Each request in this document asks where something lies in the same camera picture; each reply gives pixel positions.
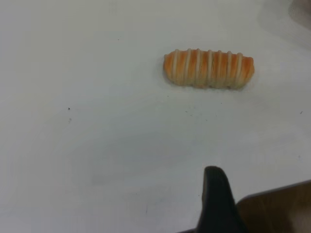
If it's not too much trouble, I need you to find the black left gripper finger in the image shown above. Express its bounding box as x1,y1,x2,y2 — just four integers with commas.
193,166,249,233

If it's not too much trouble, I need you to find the striped orange bread roll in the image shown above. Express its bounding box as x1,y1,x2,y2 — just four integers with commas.
162,48,255,91

